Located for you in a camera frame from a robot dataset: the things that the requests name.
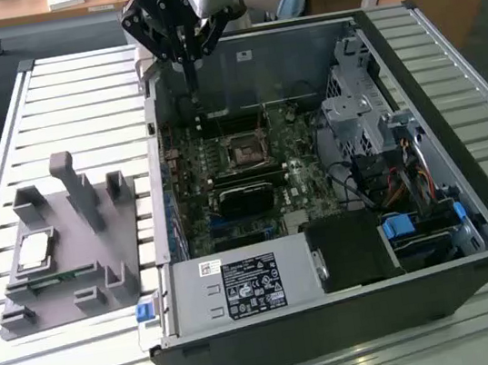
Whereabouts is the grey parts rack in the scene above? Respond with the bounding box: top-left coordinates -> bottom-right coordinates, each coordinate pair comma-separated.
0,140 -> 158,342

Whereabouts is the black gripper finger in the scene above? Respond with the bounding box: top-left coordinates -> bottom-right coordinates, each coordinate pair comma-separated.
118,0 -> 197,113
182,5 -> 244,104

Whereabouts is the green RAM stick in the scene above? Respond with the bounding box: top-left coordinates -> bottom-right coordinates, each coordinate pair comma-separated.
27,266 -> 96,289

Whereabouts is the silver power supply unit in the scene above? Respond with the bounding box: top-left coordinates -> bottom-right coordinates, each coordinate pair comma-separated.
148,230 -> 334,342

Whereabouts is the black CPU socket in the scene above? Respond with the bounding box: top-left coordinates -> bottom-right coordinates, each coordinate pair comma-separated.
221,129 -> 273,172

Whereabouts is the yellow orange wire bundle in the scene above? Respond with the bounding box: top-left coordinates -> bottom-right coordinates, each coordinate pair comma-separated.
374,132 -> 439,211

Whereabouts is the blue disk carrier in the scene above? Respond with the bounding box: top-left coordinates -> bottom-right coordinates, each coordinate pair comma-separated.
380,211 -> 419,243

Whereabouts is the black RAM stick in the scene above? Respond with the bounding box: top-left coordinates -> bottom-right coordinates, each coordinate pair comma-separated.
210,163 -> 286,192

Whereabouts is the small black graphics card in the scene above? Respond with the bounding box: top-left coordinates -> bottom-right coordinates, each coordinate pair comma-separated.
214,180 -> 280,223

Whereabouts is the blue case latch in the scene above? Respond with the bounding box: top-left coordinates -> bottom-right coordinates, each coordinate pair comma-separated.
133,300 -> 155,323

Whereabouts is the black PC case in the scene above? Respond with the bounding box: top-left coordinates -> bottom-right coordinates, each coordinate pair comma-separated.
102,0 -> 488,365

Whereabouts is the metal socket cover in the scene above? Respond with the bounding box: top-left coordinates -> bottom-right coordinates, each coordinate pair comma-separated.
214,104 -> 265,144

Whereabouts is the silver CPU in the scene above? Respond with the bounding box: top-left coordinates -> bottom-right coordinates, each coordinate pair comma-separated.
12,232 -> 55,272

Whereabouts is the silver drive cage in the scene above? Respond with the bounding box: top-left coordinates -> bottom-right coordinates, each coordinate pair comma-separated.
309,30 -> 405,162

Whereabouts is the green motherboard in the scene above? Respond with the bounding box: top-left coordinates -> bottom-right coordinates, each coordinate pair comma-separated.
154,95 -> 349,262

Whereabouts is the thin metal locking lever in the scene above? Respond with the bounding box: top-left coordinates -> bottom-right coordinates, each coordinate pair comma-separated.
214,111 -> 226,144

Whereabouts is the small silver heat sink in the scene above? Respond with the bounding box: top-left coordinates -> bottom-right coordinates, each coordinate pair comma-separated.
284,209 -> 311,235

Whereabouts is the small blue clip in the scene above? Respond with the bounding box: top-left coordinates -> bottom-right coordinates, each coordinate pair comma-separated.
451,200 -> 469,222

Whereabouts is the black RAM slot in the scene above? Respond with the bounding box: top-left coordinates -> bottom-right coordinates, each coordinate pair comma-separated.
196,107 -> 272,141

